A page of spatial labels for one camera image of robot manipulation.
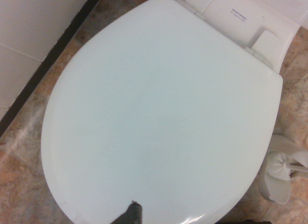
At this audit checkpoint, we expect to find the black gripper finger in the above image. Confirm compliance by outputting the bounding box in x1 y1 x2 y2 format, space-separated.
112 206 143 224

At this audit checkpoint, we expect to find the white toilet seat lid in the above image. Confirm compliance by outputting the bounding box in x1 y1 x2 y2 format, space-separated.
40 0 283 224

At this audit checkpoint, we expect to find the white toilet brush holder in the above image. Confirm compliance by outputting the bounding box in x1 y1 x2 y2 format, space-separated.
258 128 308 206

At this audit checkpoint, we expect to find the white toilet brush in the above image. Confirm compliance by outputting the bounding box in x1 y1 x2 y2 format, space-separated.
268 152 308 182

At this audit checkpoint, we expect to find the white porcelain toilet bowl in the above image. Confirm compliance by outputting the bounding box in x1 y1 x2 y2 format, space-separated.
169 0 308 74

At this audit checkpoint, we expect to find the black wall baseboard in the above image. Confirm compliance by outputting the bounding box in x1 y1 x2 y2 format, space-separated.
0 0 105 138

